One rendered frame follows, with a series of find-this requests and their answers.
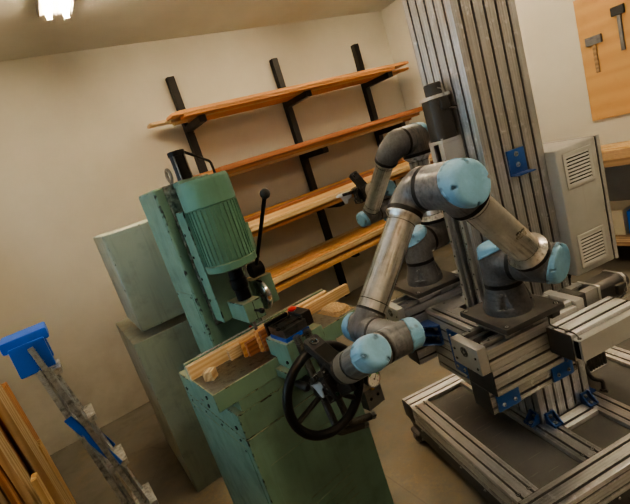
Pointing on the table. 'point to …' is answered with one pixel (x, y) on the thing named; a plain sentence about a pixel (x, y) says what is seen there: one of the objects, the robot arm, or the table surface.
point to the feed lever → (259, 240)
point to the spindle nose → (239, 284)
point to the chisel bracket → (244, 311)
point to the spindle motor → (216, 222)
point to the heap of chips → (335, 309)
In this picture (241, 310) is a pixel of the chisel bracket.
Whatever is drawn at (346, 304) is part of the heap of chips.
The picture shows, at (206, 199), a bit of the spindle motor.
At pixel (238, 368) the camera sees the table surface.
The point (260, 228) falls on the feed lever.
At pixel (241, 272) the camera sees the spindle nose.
